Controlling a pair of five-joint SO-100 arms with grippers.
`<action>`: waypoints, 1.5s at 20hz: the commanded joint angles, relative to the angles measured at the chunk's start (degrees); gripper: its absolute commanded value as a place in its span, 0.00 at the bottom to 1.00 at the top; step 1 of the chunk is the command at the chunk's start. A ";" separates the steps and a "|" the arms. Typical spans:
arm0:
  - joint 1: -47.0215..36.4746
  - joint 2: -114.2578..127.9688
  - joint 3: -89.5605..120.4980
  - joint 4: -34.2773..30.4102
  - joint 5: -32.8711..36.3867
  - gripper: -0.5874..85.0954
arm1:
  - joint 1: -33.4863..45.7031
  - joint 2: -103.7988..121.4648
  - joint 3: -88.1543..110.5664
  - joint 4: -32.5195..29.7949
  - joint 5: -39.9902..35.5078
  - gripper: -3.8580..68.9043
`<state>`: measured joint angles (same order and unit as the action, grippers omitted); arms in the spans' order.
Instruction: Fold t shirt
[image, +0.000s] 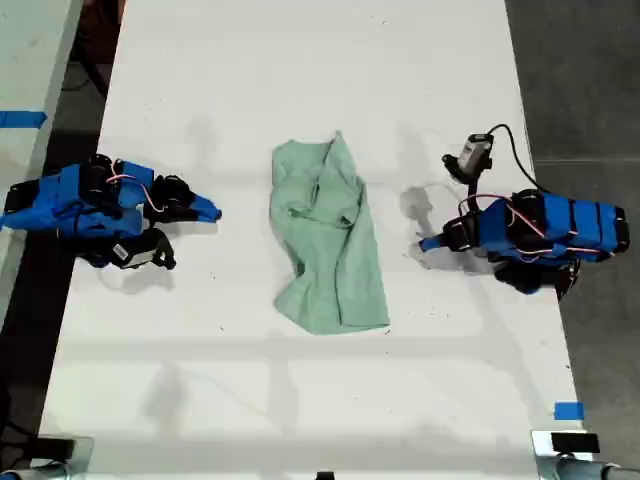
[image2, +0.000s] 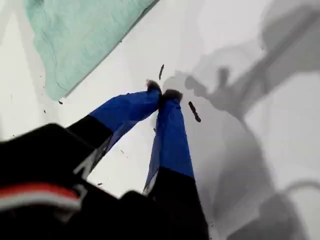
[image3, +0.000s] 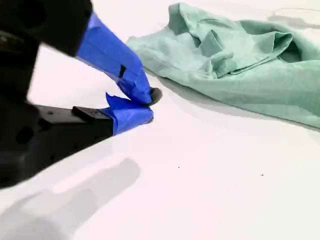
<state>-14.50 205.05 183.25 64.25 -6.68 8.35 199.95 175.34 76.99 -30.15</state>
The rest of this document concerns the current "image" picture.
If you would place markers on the long blue tape strip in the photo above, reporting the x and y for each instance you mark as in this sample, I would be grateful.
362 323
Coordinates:
20 120

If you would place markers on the pale side table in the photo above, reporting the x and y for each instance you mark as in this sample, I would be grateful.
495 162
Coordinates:
30 60

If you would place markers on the small black box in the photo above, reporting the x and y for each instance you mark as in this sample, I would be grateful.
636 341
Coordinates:
575 443
55 447

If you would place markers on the black camera box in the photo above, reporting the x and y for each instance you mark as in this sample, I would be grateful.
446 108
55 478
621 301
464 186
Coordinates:
472 155
135 252

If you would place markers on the short blue tape strip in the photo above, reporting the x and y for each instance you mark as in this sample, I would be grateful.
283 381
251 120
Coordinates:
569 411

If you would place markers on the black camera stalk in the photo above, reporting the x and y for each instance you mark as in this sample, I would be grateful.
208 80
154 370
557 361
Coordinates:
473 189
166 252

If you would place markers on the pale green T-shirt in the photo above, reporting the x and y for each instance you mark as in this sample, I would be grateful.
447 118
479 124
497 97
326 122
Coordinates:
330 250

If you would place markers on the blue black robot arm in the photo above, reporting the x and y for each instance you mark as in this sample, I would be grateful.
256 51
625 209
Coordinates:
585 225
65 200

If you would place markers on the silver metal bracket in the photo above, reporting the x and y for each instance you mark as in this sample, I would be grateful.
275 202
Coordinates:
85 450
542 460

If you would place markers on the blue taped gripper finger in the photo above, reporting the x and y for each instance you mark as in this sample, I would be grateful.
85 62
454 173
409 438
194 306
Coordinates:
207 211
432 242

